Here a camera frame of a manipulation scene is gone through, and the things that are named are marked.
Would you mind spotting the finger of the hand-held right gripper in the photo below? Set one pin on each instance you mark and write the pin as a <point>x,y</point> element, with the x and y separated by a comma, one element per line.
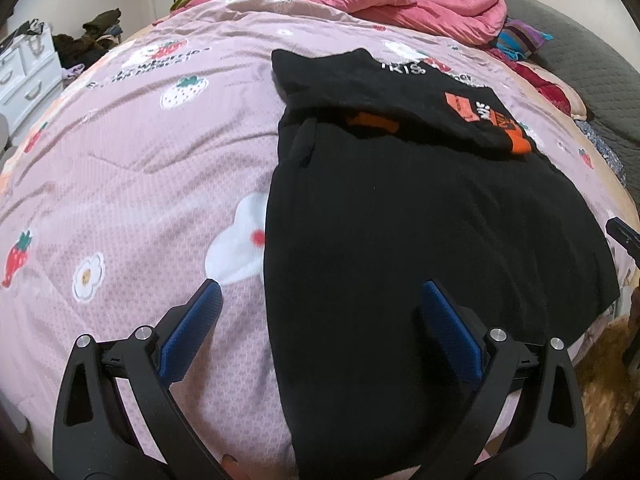
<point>622,235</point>

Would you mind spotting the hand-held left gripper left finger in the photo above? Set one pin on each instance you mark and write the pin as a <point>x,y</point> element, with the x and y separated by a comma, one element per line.
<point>192,320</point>

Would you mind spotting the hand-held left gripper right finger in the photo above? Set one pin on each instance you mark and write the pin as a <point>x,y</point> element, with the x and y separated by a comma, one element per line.
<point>452,322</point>

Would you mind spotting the black sweater with orange cuffs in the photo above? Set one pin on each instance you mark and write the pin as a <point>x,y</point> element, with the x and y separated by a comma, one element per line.
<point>400,240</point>

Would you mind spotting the pile of dark clothes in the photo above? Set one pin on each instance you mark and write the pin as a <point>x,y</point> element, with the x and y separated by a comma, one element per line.
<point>90,42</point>

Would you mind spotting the blue floral cloth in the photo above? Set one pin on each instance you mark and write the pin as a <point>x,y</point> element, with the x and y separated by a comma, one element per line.
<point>602,150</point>

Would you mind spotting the brown fuzzy rug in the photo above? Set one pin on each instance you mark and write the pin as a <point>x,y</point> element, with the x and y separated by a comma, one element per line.
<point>607,385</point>

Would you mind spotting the pink strawberry print quilt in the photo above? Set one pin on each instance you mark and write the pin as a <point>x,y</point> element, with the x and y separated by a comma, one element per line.
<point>140,160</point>

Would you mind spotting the red patterned pillow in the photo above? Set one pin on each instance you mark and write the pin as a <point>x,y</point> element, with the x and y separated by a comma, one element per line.
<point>545,85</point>

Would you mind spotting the grey quilted headboard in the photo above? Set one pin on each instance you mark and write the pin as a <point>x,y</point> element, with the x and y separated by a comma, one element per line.
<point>595,55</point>

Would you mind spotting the colourful striped cloth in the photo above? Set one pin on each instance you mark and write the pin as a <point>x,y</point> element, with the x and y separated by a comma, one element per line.
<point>520,40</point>

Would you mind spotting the grey chair back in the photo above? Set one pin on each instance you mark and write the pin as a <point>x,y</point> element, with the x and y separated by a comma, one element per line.
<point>3,130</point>

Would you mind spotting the white drawer cabinet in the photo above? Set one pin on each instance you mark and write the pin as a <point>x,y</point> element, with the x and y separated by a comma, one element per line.
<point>25,80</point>

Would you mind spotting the pink blanket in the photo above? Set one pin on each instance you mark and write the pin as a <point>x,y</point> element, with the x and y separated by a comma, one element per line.
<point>400,5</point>

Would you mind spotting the dark bag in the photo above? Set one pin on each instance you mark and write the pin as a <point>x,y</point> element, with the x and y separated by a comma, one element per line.
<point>22,32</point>

